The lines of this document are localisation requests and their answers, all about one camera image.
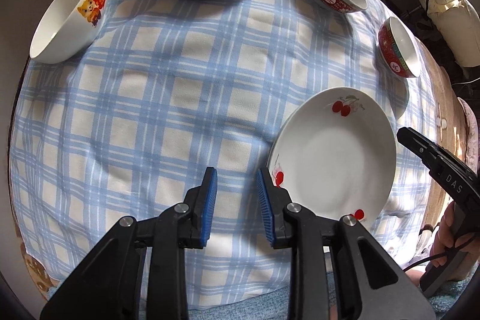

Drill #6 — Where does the person's right hand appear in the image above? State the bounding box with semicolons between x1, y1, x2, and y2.
430;202;479;281

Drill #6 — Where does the blue plaid tablecloth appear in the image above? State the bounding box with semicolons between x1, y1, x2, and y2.
9;0;437;310

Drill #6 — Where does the white bowl with cat print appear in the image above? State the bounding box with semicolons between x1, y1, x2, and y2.
29;0;107;64

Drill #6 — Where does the small cherry plate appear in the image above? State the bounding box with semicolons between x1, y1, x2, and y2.
267;87;396;228

